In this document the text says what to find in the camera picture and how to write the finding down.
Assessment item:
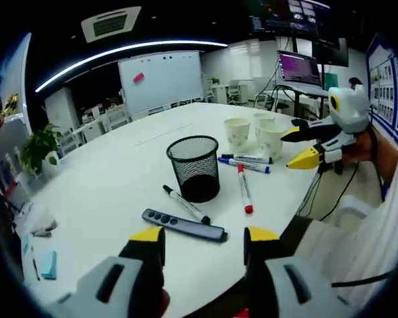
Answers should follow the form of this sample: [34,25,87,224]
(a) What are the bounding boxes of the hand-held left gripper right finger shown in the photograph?
[243,226,352,318]

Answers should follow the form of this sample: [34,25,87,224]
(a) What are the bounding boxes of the white paper cup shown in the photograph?
[224,118,251,154]
[253,112,276,140]
[258,123,288,162]

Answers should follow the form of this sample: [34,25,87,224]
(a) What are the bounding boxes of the blue whiteboard marker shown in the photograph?
[217,156,272,174]

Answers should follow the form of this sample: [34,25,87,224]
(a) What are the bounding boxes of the black whiteboard marker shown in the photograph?
[221,152,274,165]
[162,184,212,225]

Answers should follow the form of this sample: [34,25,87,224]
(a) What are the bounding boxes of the blue sticky note pad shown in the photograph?
[40,250,58,281]

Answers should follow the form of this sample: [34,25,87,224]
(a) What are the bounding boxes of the curved ceiling light strip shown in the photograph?
[34,40,229,93]

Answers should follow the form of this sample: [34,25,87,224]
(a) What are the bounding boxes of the red whiteboard marker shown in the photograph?
[236,164,255,215]

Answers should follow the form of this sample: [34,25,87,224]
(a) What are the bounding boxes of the crumpled white tissue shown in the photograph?
[29,207,59,238]

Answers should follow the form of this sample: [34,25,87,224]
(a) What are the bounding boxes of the black mesh pen holder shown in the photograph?
[166,134,221,204]

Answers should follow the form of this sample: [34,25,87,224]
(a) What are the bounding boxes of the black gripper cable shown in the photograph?
[298,160,385,222]

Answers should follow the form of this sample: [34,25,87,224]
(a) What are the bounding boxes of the white chair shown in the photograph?
[293,194,374,266]

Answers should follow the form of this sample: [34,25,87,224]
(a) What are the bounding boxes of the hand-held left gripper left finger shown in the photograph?
[51,226,166,318]

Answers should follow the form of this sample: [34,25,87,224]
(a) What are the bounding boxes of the wall display screens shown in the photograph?
[250,0,349,67]

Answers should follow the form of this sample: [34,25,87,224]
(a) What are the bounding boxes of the black pen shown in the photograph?
[30,246,41,282]

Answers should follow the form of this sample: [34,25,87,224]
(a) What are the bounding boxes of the blue wall poster board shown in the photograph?
[364,32,398,146]

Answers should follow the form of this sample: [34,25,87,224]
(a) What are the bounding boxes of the ceiling air conditioner vent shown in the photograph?
[80,5,143,44]

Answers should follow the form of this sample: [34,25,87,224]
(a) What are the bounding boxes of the white rolling whiteboard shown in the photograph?
[117,50,206,117]

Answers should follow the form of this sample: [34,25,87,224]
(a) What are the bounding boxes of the potted green plant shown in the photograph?
[19,123,64,178]

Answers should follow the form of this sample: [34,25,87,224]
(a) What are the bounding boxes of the computer monitor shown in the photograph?
[276,50,323,89]

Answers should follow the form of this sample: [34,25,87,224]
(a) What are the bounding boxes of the person's right hand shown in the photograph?
[343,127,381,163]

